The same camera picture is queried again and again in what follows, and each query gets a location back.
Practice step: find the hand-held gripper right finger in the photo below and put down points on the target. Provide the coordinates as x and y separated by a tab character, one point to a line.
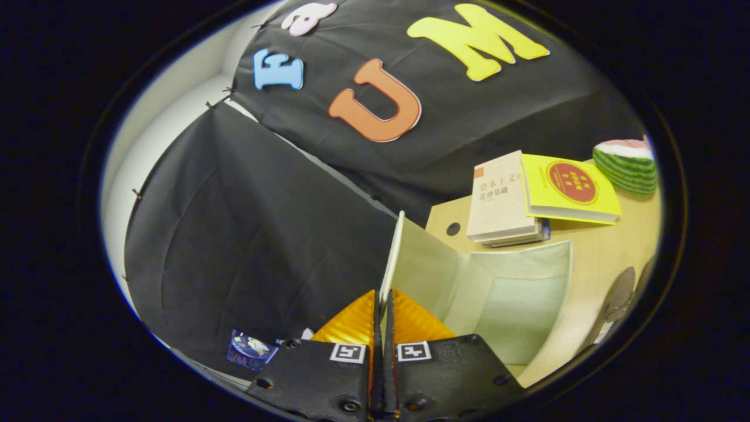
451	375

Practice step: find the beige book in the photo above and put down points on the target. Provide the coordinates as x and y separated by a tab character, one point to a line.
501	199

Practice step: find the watermelon slice plush toy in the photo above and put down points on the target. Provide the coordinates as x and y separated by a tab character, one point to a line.
627	170

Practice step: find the blue white printed packet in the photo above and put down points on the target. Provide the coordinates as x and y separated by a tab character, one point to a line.
251	350

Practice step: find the yellow book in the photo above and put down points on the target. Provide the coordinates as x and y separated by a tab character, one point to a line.
568	187

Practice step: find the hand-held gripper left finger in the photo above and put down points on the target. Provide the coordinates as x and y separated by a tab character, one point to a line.
316	375

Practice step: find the white fabric storage box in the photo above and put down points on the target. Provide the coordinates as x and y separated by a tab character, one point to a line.
515	299

